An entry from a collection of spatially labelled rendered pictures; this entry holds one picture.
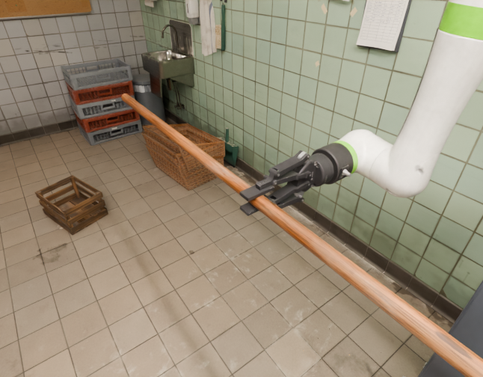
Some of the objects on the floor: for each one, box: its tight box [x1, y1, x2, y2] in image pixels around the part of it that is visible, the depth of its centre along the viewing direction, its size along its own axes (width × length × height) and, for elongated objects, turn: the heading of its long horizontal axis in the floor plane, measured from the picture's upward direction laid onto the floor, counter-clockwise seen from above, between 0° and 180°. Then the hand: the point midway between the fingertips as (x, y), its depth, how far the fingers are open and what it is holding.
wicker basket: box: [145, 144, 218, 191], centre depth 292 cm, size 49×56×28 cm
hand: (256, 197), depth 67 cm, fingers closed on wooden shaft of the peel, 3 cm apart
